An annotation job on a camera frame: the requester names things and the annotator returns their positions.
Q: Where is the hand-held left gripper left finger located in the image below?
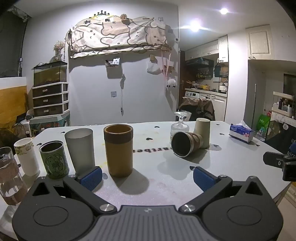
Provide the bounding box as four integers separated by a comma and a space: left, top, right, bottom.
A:
28, 166, 117, 216

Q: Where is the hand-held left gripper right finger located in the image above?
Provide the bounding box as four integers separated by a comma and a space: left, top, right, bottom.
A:
178, 166, 270, 215

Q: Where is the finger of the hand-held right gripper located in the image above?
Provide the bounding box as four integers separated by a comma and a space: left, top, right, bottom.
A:
263, 151, 284, 167

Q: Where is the dark cup with brown sleeve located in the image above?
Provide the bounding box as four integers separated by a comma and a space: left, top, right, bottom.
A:
171, 131, 204, 158

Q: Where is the grey frosted cup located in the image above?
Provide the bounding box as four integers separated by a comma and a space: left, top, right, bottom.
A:
64, 128, 96, 177

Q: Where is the brown bamboo cup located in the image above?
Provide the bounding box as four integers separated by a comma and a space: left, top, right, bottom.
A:
103, 124, 134, 178

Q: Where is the green printed tin cup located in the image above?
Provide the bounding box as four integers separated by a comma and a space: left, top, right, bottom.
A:
39, 141, 70, 180

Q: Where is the beige cup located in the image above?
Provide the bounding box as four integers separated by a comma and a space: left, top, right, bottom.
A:
193, 118, 211, 149

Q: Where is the white printed paper cup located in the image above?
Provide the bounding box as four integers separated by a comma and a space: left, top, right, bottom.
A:
14, 137, 40, 176

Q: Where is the glass cup with brown sleeve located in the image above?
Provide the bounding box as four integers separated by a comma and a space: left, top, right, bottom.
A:
0, 147, 28, 206

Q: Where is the green plastic bag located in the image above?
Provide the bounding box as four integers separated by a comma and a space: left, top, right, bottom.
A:
257, 113, 271, 131

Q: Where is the blue tissue pack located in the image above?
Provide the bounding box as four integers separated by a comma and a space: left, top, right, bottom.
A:
229, 120, 257, 143

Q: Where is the clear glass goblet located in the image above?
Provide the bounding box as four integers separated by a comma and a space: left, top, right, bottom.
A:
170, 112, 190, 145

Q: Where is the chair draped with clothes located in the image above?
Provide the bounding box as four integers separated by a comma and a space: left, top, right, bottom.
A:
179, 96, 216, 121

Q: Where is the white washing machine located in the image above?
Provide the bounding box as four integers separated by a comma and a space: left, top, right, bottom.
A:
185, 90, 201, 105

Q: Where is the white drawer unit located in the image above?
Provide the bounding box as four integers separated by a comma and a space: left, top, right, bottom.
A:
32, 82, 70, 118

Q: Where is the wooden board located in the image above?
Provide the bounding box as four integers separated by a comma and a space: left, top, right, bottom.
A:
0, 84, 28, 131

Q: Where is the glass fish tank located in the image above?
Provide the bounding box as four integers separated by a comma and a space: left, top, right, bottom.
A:
33, 60, 68, 88

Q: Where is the white upper cabinet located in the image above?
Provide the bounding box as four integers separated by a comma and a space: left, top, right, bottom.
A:
245, 24, 278, 60

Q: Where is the white hanging bag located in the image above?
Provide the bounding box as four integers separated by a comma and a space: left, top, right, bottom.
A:
147, 61, 162, 75

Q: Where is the dried flower vase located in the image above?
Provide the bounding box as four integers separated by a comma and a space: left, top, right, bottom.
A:
53, 41, 65, 62

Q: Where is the printed cartoon cloth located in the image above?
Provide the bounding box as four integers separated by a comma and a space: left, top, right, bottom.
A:
69, 16, 172, 59

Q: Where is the hanging white cable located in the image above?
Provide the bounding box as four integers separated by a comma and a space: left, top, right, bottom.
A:
119, 74, 127, 115

